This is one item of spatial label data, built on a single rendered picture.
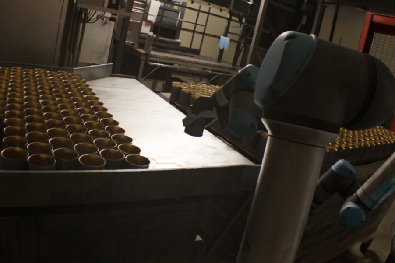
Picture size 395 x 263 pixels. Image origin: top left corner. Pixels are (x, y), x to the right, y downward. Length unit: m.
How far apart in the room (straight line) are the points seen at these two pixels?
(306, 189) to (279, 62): 0.17
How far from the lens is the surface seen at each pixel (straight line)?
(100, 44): 3.78
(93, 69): 2.03
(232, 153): 1.28
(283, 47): 0.41
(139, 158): 0.88
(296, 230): 0.45
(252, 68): 0.85
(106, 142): 0.95
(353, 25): 11.76
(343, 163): 1.06
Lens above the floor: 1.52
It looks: 14 degrees down
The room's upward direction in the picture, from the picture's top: 13 degrees clockwise
